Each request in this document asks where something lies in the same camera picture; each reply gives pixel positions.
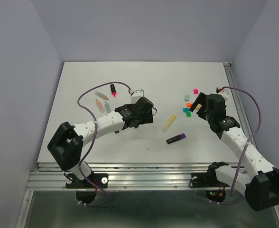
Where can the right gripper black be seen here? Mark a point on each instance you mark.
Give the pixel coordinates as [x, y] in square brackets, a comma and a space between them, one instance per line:
[201, 99]

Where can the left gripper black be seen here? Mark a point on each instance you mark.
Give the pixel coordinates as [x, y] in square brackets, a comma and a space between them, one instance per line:
[147, 118]

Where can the pink highlighter cap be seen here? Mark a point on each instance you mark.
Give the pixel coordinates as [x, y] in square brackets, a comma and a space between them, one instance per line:
[195, 91]

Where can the blue highlighter cap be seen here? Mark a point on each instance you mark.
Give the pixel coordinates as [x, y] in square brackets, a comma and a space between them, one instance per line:
[185, 110]

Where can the yellow pastel highlighter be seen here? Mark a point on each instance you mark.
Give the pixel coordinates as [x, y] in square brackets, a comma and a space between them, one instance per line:
[168, 123]

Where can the mint pastel highlighter body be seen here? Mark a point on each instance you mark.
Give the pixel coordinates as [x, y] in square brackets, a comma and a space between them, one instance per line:
[107, 107]

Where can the pink highlighter black body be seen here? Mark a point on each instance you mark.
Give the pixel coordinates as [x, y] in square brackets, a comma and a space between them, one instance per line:
[113, 90]

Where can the peach pastel highlighter body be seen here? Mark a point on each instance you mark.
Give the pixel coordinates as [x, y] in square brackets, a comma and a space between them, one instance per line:
[100, 106]

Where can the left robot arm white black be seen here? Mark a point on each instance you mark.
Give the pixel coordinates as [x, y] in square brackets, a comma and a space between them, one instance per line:
[68, 141]

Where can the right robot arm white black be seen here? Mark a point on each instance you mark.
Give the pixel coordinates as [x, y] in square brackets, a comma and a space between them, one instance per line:
[255, 178]

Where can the purple cap black highlighter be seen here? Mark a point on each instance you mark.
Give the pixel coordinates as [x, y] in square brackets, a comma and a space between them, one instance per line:
[176, 138]

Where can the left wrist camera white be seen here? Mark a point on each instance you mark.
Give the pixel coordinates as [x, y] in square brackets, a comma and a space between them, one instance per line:
[136, 95]

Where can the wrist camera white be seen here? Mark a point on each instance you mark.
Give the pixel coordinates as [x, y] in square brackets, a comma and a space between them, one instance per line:
[136, 95]
[223, 92]

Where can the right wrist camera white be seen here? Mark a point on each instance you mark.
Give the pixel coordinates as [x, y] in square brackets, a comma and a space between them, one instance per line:
[223, 92]

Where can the right aluminium side rail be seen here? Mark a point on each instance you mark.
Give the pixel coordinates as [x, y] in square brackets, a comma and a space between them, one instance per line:
[237, 100]

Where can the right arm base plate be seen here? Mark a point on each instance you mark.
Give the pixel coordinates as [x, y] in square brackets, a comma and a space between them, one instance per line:
[201, 180]

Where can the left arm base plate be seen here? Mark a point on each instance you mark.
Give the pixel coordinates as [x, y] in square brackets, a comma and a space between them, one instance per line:
[86, 193]

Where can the front aluminium rail frame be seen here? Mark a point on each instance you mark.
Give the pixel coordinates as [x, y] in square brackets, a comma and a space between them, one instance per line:
[143, 196]

